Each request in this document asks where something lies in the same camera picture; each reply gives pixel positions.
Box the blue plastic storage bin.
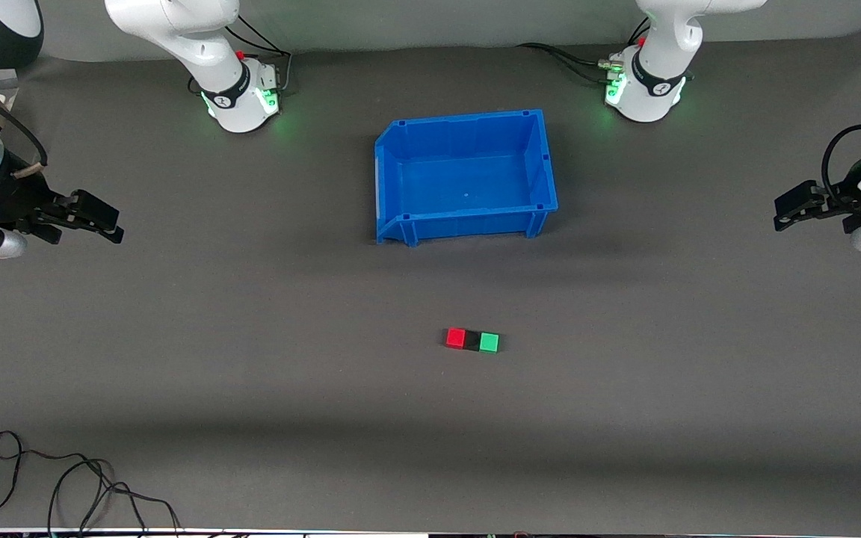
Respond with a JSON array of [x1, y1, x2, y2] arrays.
[[374, 109, 559, 247]]

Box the black cable along right arm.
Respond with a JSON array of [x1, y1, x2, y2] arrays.
[[0, 75, 49, 180]]

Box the thin black loose cable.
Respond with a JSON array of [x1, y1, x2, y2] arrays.
[[48, 457, 181, 538], [0, 431, 114, 530]]

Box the black cables at right arm base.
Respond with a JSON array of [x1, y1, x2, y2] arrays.
[[225, 13, 294, 94]]

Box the black cables at arm base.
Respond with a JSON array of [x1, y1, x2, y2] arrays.
[[516, 43, 622, 84], [225, 13, 294, 94]]

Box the black cables at left arm base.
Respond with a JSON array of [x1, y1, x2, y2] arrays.
[[516, 43, 622, 84]]

